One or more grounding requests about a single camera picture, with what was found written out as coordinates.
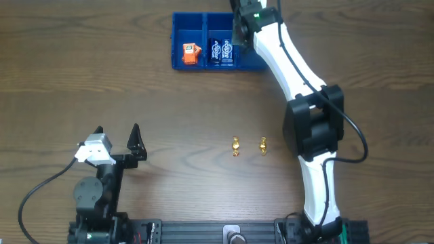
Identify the mounting rail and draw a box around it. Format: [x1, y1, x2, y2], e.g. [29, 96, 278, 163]
[67, 218, 370, 244]

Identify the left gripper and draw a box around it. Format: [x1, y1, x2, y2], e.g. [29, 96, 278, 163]
[94, 123, 148, 169]

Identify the black cable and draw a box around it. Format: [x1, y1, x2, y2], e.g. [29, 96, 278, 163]
[321, 101, 370, 164]
[17, 156, 79, 244]

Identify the blue candy pack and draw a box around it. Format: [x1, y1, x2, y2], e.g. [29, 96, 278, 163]
[208, 37, 223, 65]
[220, 39, 235, 66]

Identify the blue tray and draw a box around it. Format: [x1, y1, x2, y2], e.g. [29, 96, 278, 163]
[171, 12, 269, 72]

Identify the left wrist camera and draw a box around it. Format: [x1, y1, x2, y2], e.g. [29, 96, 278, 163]
[73, 133, 117, 167]

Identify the orange candy box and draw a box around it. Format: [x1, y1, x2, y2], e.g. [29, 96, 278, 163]
[181, 42, 203, 66]

